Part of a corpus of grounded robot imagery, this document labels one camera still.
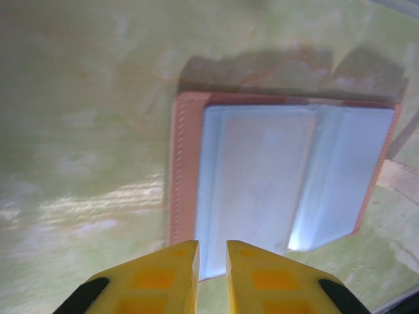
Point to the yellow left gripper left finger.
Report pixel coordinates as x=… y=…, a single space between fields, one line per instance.
x=154 y=281

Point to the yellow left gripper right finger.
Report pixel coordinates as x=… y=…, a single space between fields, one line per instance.
x=271 y=281

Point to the brown rectangular tray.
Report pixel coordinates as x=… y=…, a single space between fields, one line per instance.
x=262 y=170

